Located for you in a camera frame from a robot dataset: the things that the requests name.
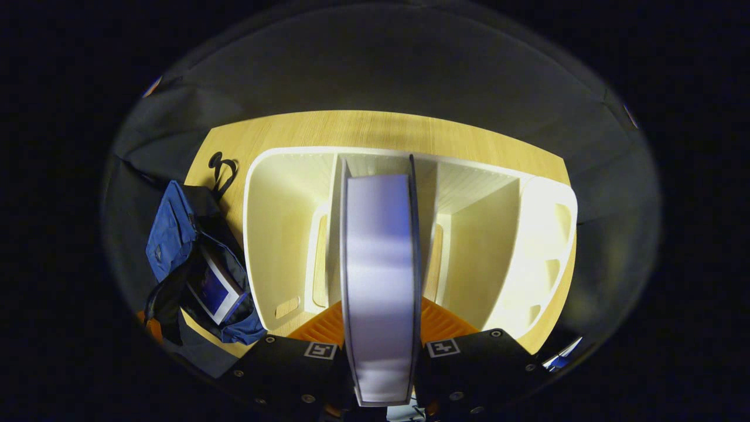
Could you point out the blue cover book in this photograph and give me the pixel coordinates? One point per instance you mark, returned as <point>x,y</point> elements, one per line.
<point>214,287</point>

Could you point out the blue schoolbag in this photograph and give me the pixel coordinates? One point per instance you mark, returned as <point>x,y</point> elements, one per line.
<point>170,228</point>

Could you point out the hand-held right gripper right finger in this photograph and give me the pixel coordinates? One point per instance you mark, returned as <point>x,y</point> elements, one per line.
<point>474,369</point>

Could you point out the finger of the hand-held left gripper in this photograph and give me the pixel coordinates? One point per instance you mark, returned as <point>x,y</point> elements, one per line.
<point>153,331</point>

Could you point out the white spine book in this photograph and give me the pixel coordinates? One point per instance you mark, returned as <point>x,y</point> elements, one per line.
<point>381,264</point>

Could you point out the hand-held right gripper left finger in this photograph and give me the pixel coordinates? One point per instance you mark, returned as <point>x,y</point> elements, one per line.
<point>281,369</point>

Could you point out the white bookshelf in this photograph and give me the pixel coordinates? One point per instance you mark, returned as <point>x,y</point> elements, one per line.
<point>281,234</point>

